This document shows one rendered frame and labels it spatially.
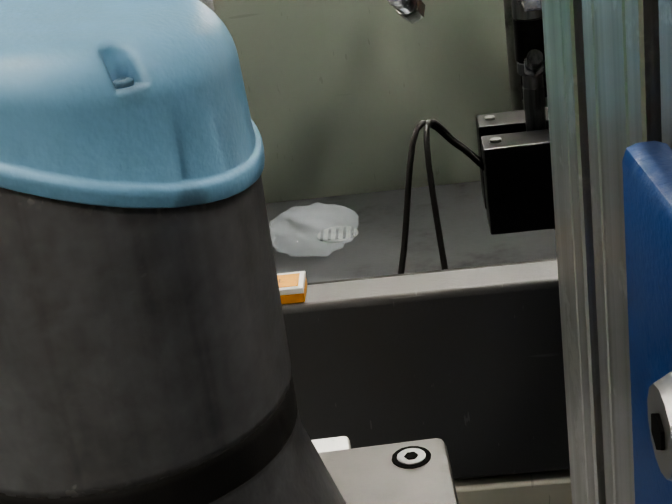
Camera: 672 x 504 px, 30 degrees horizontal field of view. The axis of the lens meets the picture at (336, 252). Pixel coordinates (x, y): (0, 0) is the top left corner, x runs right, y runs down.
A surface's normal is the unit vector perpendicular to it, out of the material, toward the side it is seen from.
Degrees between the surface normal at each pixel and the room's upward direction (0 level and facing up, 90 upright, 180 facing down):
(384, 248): 0
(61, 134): 88
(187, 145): 87
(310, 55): 90
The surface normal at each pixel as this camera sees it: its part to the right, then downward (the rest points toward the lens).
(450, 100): -0.04, 0.39
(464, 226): -0.12, -0.91
